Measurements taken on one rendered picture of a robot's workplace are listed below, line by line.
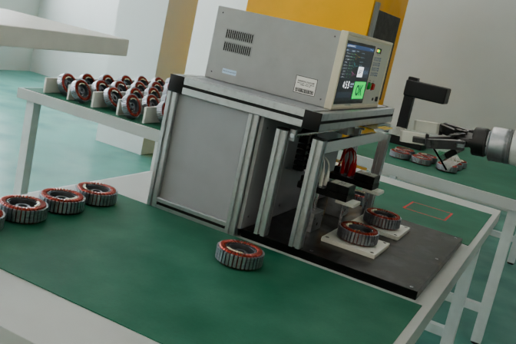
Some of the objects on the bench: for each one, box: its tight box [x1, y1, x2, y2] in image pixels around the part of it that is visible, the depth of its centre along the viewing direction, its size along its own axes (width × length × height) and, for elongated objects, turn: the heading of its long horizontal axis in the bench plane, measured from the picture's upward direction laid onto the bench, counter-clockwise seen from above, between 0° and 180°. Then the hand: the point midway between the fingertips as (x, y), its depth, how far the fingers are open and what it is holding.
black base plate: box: [241, 197, 463, 300], centre depth 194 cm, size 47×64×2 cm
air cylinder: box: [307, 207, 324, 233], centre depth 188 cm, size 5×8×6 cm
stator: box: [363, 207, 402, 230], centre depth 203 cm, size 11×11×4 cm
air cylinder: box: [325, 197, 349, 218], centre depth 209 cm, size 5×8×6 cm
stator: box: [337, 220, 380, 246], centre depth 182 cm, size 11×11×4 cm
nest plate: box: [321, 228, 390, 259], centre depth 182 cm, size 15×15×1 cm
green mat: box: [332, 179, 492, 246], centre depth 261 cm, size 94×61×1 cm, turn 16°
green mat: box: [0, 194, 422, 344], centre depth 145 cm, size 94×61×1 cm, turn 16°
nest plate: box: [351, 214, 410, 240], centre depth 204 cm, size 15×15×1 cm
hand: (411, 130), depth 183 cm, fingers open, 13 cm apart
